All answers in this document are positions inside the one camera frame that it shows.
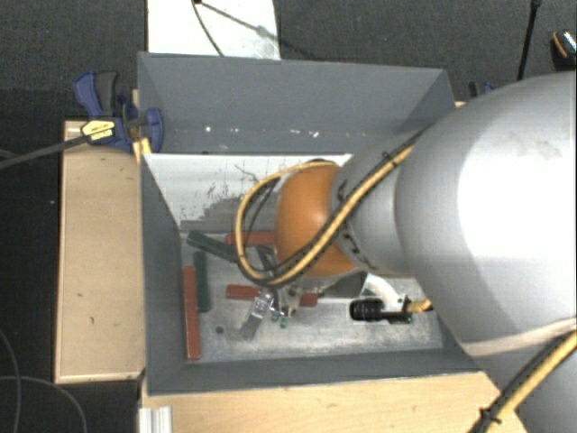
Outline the long red-brown flat block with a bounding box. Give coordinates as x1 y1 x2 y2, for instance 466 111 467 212
181 266 203 362

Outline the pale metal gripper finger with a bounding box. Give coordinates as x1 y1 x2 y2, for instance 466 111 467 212
240 289 274 343

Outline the black cylinder on white bracket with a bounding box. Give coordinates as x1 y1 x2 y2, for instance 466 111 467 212
349 272 435 327

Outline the dark green flat block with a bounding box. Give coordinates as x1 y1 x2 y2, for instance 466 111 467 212
186 230 236 262
192 250 213 312

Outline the grey metal bin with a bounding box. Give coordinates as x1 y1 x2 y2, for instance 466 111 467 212
136 51 480 395

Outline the pale wood flat board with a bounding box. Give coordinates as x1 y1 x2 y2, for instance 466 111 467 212
53 119 148 385

